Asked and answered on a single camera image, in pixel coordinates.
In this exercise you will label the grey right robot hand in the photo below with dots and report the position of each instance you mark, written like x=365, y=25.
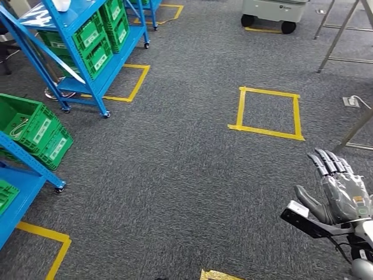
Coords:
x=347, y=197

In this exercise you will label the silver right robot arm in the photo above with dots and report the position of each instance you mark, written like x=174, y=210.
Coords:
x=364, y=247

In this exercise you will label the blue metal shelf rack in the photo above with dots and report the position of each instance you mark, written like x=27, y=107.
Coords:
x=17, y=201
x=145, y=7
x=87, y=87

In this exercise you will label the white plastic part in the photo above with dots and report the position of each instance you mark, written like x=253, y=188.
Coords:
x=62, y=4

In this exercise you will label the metal floor socket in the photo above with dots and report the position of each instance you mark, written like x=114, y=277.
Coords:
x=350, y=102
x=321, y=11

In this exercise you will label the stainless steel table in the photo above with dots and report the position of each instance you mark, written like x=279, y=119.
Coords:
x=338, y=36

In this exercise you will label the white wheeled mobile robot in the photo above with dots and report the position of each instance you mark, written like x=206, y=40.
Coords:
x=273, y=11

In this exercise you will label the green plastic crate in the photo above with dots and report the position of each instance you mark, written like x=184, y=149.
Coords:
x=99, y=60
x=69, y=65
x=56, y=148
x=112, y=13
x=7, y=195
x=119, y=34
x=53, y=42
x=89, y=34
x=49, y=116

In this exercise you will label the black office chair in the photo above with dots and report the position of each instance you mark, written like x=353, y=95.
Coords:
x=5, y=50

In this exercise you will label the chrome stanchion post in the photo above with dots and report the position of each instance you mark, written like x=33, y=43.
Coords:
x=58, y=92

